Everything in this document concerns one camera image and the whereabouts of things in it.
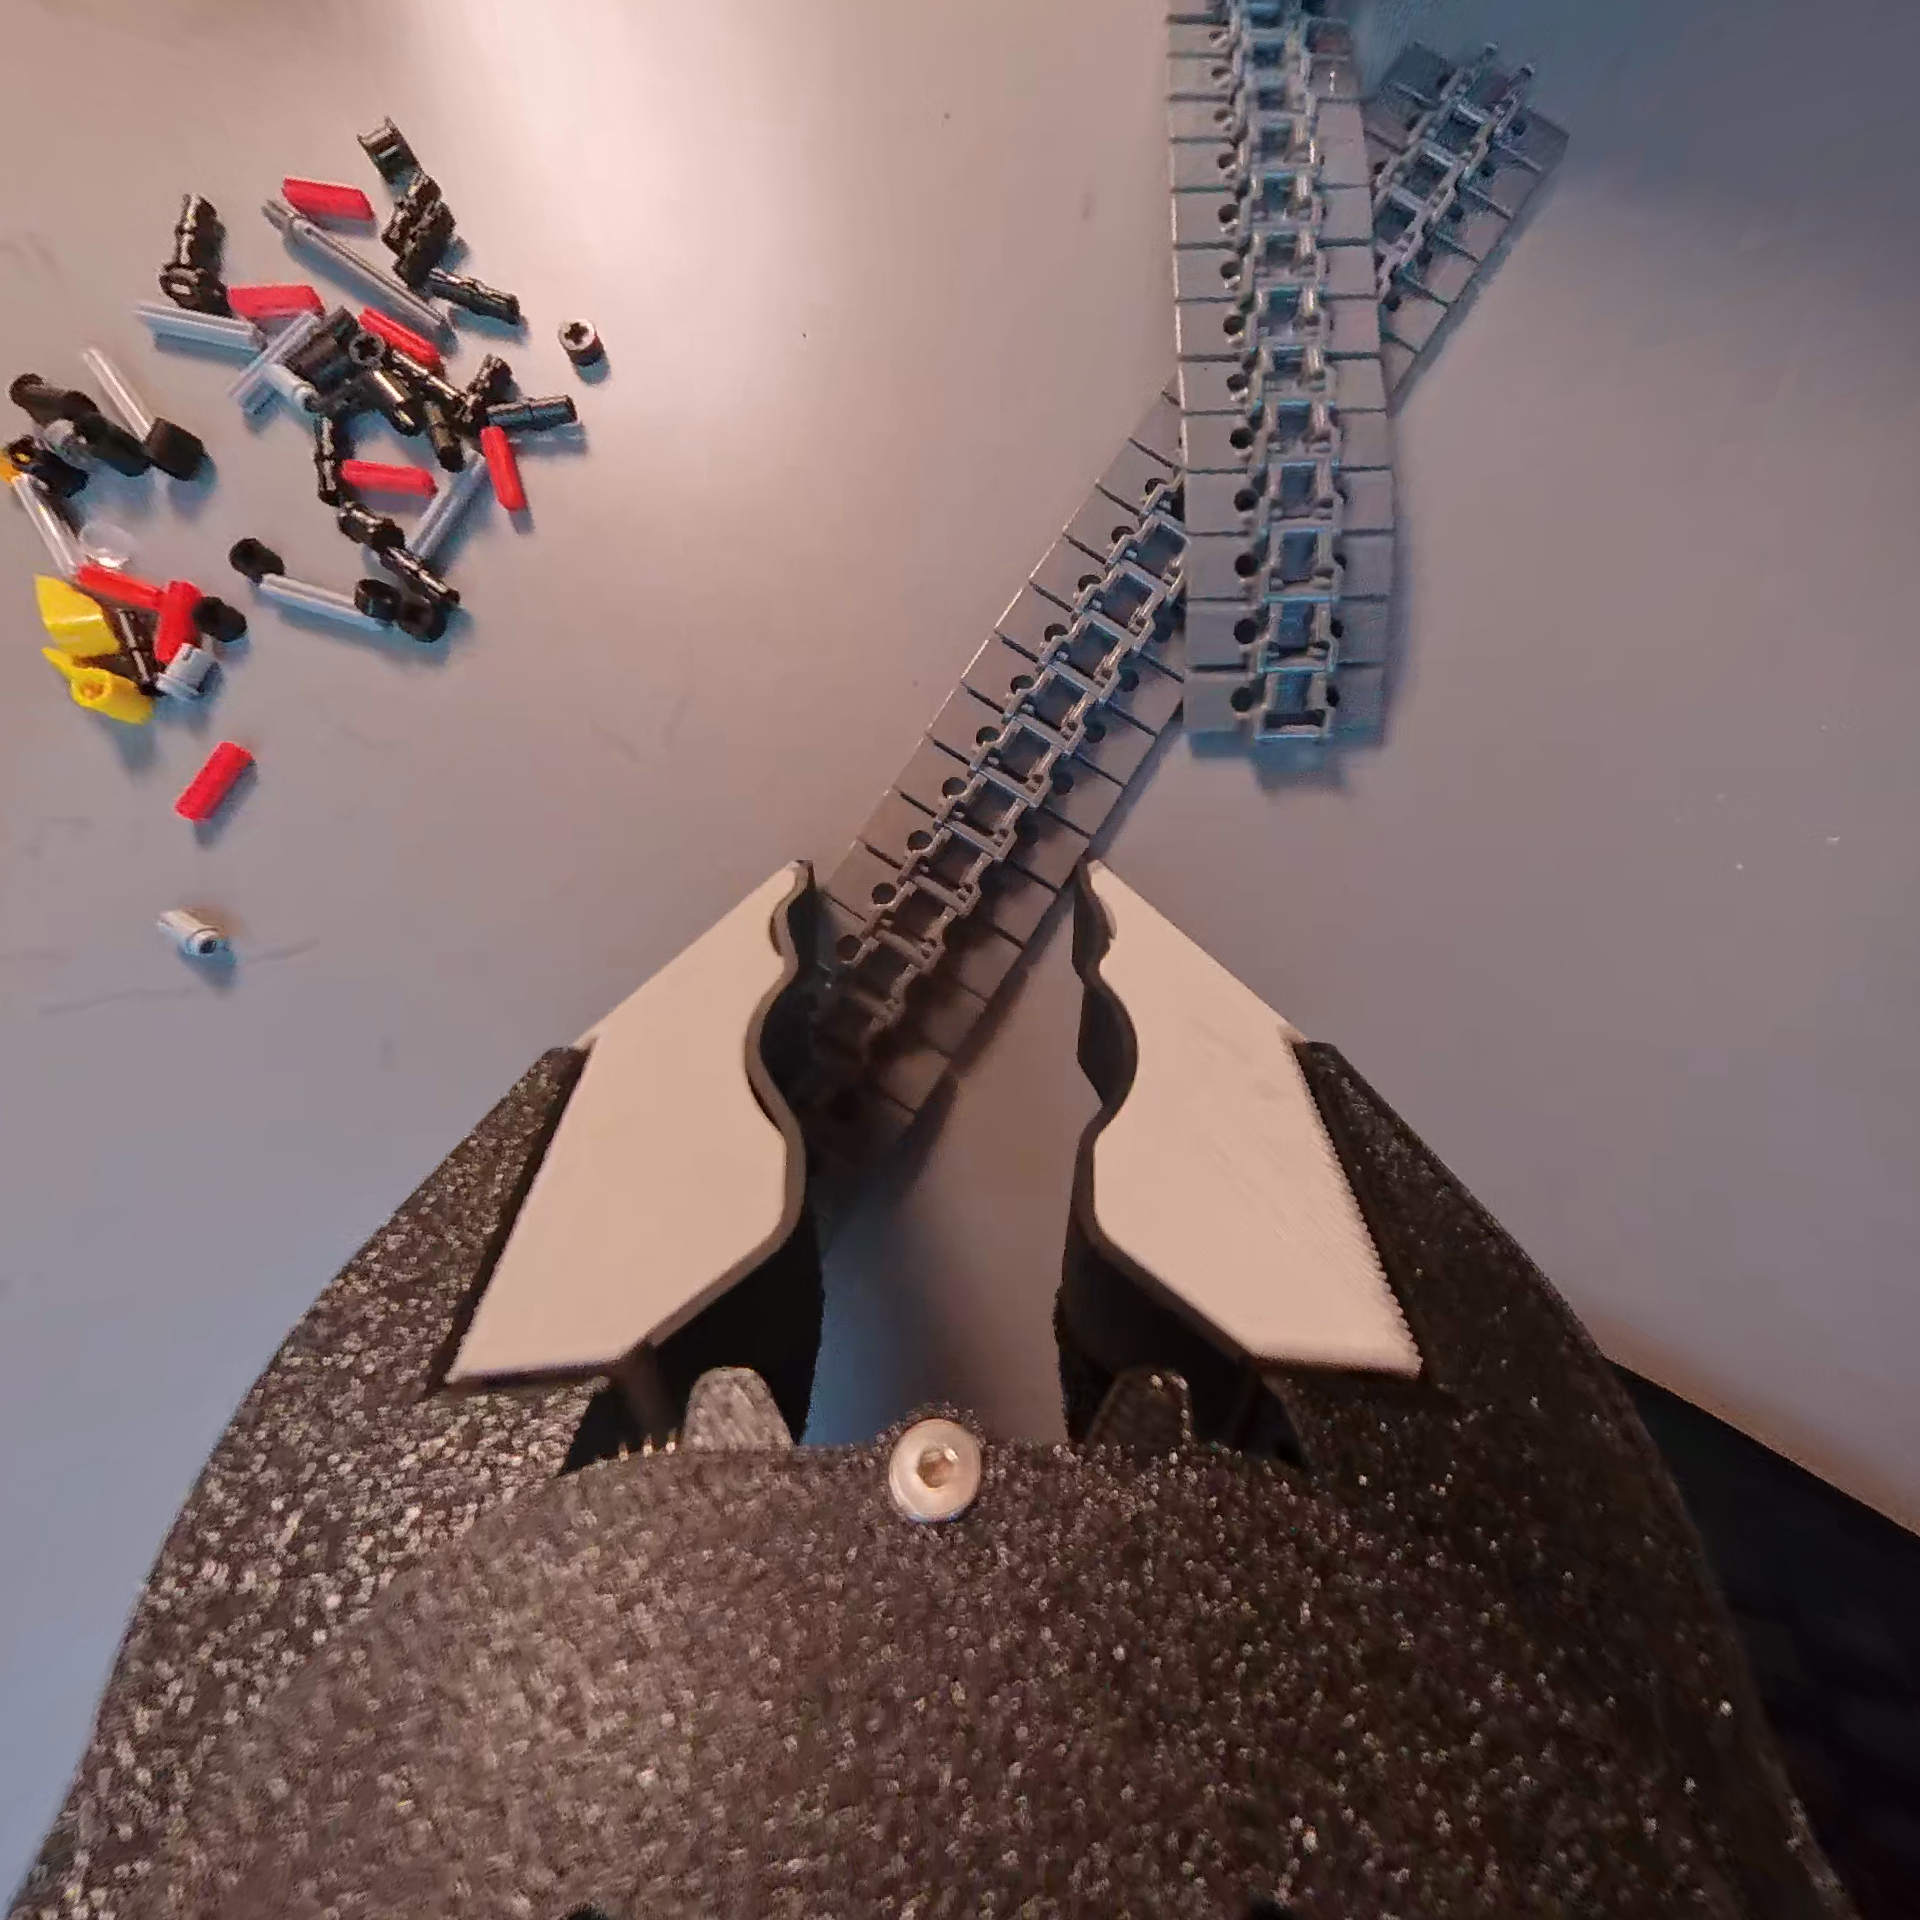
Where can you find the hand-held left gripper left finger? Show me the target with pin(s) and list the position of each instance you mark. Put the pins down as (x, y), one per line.
(628, 1200)

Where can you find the grey toy track belt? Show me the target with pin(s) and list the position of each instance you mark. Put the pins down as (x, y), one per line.
(1275, 451)
(1020, 751)

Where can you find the black chair armrest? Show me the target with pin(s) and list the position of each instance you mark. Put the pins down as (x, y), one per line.
(1845, 1681)

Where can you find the grey desk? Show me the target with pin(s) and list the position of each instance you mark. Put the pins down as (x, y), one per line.
(524, 751)

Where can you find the pile of small building pieces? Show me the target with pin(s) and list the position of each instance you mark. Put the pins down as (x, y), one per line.
(359, 376)

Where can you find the small silver bush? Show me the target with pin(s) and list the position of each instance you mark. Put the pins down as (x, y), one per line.
(193, 934)

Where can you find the single red pin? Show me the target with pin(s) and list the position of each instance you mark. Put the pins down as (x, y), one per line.
(215, 780)

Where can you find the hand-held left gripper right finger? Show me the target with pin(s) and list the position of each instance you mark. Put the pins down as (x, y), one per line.
(1231, 1185)

